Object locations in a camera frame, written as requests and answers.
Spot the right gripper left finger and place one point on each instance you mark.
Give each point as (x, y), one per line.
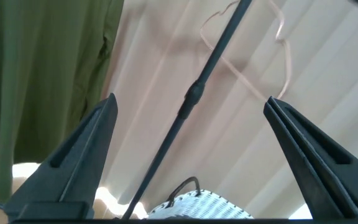
(73, 174)

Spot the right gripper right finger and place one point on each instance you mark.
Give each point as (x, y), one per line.
(331, 180)

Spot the green printed t-shirt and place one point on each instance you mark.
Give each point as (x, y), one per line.
(42, 77)

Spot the pink clothes hanger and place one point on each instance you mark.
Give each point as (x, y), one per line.
(288, 62)

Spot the white laundry basket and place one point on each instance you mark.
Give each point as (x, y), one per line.
(204, 207)

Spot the black clothes rack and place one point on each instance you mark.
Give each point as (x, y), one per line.
(194, 93)

